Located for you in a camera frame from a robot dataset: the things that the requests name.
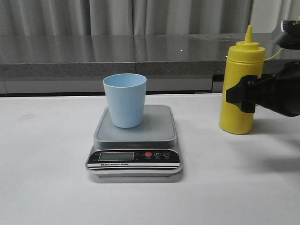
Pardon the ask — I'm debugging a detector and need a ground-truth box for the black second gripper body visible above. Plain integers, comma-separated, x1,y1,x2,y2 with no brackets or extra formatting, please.
254,61,300,117

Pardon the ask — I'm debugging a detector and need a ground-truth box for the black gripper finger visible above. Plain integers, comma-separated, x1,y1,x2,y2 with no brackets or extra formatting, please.
226,75,257,113

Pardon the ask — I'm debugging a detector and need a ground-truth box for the yellow squeeze bottle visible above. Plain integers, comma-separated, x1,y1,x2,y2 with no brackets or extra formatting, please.
219,25,266,135

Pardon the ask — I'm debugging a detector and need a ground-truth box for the light blue plastic cup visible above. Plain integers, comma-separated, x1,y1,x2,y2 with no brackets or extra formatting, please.
103,73,147,128

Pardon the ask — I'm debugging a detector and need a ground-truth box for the silver electronic kitchen scale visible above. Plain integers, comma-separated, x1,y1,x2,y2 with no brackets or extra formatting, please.
86,105,183,177

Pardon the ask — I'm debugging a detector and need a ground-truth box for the grey stone counter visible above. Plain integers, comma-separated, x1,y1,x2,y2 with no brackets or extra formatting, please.
0,32,300,95

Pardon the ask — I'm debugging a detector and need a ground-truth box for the grey curtain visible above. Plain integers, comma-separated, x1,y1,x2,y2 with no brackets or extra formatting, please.
0,0,300,36

